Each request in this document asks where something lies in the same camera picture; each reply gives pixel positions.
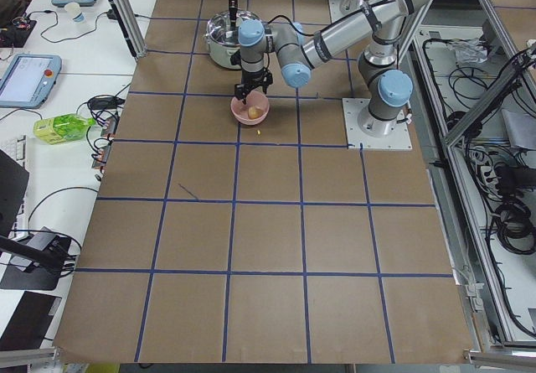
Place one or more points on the brown egg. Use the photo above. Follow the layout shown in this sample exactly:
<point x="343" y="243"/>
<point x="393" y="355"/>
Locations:
<point x="254" y="112"/>

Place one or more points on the green drink bottle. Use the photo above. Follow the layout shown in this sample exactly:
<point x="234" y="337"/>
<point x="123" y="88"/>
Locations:
<point x="64" y="128"/>

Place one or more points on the paper cup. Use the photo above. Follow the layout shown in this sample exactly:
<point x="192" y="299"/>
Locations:
<point x="75" y="12"/>

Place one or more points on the glass pot lid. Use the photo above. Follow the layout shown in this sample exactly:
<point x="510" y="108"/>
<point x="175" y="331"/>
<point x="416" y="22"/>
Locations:
<point x="218" y="30"/>

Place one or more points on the black monitor stand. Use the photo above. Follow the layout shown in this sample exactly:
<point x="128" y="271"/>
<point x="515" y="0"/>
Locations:
<point x="37" y="262"/>

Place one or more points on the aluminium frame post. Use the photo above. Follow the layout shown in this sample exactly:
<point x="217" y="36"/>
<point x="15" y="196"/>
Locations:
<point x="129" y="27"/>

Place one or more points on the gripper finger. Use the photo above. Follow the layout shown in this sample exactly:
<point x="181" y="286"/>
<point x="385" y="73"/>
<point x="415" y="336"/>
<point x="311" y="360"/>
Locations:
<point x="266" y="81"/>
<point x="232" y="14"/>
<point x="241" y="93"/>

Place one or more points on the black power adapter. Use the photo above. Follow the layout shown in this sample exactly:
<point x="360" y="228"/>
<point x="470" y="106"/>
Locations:
<point x="104" y="102"/>

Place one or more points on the near blue teach pendant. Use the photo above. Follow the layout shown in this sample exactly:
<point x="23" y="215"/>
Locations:
<point x="28" y="80"/>

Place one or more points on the pink bowl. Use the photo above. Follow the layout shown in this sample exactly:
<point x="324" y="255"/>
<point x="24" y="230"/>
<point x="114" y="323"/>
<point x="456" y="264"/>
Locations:
<point x="255" y="98"/>

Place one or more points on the white keyboard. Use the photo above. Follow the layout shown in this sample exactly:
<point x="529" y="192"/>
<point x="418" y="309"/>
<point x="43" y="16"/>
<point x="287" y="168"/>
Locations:
<point x="16" y="148"/>

